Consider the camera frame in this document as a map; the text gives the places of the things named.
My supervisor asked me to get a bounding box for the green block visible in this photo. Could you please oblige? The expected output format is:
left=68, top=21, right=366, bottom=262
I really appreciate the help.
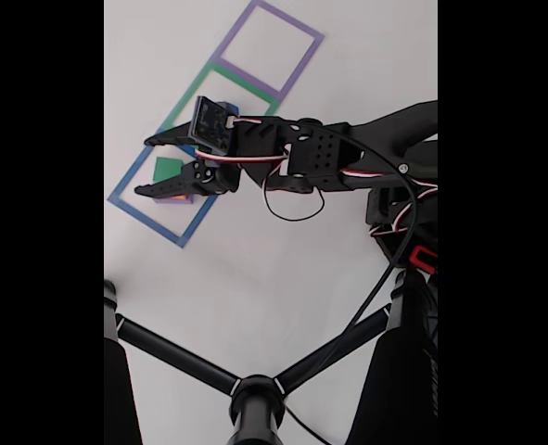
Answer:
left=152, top=156, right=184, bottom=183

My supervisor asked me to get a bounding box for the purple block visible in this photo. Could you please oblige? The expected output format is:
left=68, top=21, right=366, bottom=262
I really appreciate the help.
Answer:
left=151, top=193, right=196, bottom=206

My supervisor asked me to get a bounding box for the green tape square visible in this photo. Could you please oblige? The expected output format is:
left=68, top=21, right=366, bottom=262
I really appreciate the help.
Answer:
left=157, top=58, right=282, bottom=154

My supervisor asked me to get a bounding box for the blue tape square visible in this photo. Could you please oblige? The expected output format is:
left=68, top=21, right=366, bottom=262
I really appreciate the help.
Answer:
left=107, top=132, right=222, bottom=249

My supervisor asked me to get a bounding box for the purple tape square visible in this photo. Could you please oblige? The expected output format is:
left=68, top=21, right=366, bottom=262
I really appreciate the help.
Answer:
left=211, top=0, right=325, bottom=102

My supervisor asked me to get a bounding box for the red clamp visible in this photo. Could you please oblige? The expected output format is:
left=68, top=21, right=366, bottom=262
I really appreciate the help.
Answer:
left=408, top=245, right=439, bottom=275

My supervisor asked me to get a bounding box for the red white servo wire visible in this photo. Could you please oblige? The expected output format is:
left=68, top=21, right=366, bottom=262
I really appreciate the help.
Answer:
left=370, top=189, right=430, bottom=238
left=194, top=118, right=439, bottom=223

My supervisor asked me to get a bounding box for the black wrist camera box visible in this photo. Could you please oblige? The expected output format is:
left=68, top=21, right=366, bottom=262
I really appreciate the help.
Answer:
left=187, top=95, right=240, bottom=157

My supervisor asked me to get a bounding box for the black camera tripod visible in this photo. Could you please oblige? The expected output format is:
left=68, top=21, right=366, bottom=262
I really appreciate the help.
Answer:
left=104, top=271, right=439, bottom=445

